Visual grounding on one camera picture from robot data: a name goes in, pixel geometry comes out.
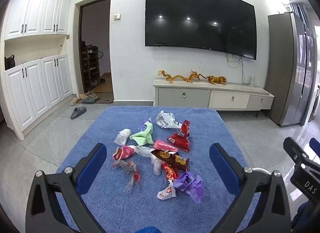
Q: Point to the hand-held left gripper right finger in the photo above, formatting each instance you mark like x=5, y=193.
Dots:
x=222, y=165

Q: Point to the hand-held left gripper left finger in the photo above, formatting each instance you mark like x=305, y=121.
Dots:
x=92, y=165

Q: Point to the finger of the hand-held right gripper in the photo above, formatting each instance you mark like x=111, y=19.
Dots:
x=315, y=145
x=295, y=149

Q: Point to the red and white wrapper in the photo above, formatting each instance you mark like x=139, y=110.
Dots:
x=122, y=153

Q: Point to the clear wrapper with red spot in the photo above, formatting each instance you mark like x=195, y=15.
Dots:
x=125, y=166

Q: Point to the purple wrapper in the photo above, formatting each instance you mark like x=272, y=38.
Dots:
x=190, y=185

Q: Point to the brown snack packet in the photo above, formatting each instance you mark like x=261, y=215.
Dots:
x=172, y=159

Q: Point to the red candy wrapper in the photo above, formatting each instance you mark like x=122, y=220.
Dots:
x=170, y=171

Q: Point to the clear plastic bag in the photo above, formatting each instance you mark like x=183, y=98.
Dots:
x=143, y=151

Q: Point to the small white red packet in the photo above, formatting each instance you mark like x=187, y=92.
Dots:
x=166, y=193

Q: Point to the pink wrapper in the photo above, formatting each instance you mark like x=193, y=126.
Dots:
x=162, y=145

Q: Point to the clear plastic wrapper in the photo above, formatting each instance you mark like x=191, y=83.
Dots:
x=156, y=168

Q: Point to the person's right forearm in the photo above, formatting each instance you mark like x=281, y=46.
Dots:
x=307, y=214

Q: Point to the white crumpled tissue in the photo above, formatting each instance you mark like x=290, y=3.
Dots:
x=122, y=136

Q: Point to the red snack bag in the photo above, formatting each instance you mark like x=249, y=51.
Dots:
x=180, y=138

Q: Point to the blue fluffy mat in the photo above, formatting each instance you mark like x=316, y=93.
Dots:
x=120, y=210

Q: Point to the grey slipper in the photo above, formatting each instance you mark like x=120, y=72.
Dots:
x=78, y=113
x=89, y=101

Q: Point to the green wipe packet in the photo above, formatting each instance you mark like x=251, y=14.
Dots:
x=142, y=136

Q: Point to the beige slipper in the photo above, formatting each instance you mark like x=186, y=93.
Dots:
x=75, y=101

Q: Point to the dark doormat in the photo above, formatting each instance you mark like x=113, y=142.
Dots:
x=106, y=98

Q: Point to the pile of shoes at door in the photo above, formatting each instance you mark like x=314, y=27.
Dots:
x=88, y=95

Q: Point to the white printed plastic bag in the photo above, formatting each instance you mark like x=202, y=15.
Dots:
x=165, y=120

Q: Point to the grey refrigerator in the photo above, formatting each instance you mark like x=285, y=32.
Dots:
x=282, y=72

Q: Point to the grey white television cabinet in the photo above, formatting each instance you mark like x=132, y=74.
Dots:
x=185, y=96

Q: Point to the white power strip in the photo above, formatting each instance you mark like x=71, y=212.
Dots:
x=252, y=79

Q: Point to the golden tiger figurine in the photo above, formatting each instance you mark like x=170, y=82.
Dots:
x=217, y=79

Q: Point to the golden dragon figurine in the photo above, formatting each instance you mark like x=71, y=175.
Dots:
x=175, y=77
x=193, y=75

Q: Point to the dark shoe rack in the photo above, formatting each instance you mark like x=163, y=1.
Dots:
x=90, y=65

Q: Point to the blue white round object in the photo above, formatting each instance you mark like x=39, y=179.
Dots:
x=101, y=54

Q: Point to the black bag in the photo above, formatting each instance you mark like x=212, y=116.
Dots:
x=10, y=62

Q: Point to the white wall cupboards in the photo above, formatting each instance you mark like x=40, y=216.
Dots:
x=37, y=90

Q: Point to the black wall television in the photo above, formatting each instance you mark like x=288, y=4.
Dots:
x=200, y=17

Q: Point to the wall light switch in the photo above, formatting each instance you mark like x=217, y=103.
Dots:
x=116, y=16

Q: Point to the white wall cabinet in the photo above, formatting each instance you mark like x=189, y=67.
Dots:
x=32, y=10

